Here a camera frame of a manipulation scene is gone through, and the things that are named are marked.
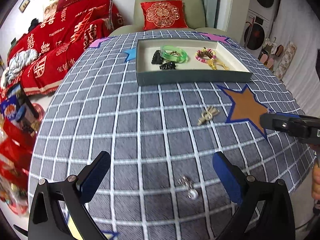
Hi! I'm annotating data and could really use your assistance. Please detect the red embroidered cushion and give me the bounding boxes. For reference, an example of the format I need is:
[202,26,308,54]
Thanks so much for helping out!
[140,0,188,31]

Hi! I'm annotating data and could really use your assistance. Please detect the white washing machine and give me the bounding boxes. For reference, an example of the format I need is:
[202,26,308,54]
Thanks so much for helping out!
[240,0,280,58]

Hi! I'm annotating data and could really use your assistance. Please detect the grey checked tablecloth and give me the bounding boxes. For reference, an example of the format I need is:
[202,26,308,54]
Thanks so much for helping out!
[28,30,315,239]

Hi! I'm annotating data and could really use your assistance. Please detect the black claw hair clip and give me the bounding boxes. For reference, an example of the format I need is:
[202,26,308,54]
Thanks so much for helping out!
[159,61,176,70]

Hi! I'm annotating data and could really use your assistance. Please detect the green-edged cream jewelry tray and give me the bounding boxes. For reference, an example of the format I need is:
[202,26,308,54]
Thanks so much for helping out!
[136,38,253,86]

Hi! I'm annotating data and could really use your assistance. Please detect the red wedding bed quilt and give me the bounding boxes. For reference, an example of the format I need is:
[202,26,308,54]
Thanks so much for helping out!
[1,0,124,100]

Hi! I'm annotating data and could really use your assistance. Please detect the green translucent bangle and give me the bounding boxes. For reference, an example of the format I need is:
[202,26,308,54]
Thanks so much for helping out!
[160,46,188,63]

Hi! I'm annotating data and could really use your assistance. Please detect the grey white crumpled cloth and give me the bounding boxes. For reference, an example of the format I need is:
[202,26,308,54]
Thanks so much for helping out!
[1,49,39,89]

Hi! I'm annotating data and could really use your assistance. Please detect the silver pearl earring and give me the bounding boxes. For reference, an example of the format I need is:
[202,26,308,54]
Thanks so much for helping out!
[178,176,199,200]

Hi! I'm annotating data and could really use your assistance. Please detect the black beaded hair clip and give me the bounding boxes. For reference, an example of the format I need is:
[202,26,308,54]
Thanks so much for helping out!
[151,50,164,65]

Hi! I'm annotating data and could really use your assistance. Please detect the pink yellow bead bracelet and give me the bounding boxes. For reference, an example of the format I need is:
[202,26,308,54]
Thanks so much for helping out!
[194,47,217,63]

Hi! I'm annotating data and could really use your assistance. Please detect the blue snack box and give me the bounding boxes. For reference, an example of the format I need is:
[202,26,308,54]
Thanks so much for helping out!
[0,83,40,131]

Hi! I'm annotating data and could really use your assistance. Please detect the green leather armchair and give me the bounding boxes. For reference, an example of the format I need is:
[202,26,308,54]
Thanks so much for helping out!
[111,0,229,36]

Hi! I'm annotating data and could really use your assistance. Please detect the small framed wall picture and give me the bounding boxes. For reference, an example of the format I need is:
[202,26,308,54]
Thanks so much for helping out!
[19,0,30,13]

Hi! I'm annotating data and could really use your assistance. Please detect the cream rabbit hair clip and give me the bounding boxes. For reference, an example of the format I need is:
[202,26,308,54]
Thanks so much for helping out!
[197,106,220,126]

